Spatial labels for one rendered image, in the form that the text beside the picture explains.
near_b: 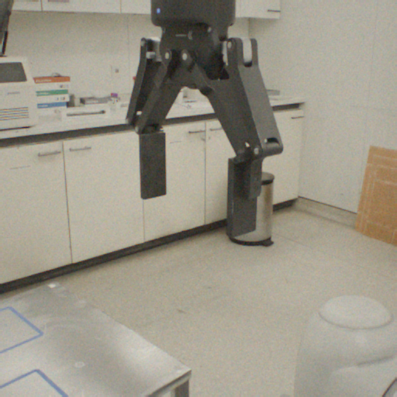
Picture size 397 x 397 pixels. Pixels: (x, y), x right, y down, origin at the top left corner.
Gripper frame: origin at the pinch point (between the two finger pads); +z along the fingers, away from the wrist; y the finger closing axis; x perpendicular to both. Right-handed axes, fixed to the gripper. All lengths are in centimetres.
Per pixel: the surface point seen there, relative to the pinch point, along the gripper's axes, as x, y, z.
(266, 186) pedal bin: -208, 180, 78
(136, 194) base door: -132, 219, 78
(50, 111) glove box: -97, 259, 28
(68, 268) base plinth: -85, 224, 117
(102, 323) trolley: -11, 42, 38
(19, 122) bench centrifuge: -63, 219, 27
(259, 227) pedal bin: -204, 181, 107
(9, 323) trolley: 3, 53, 38
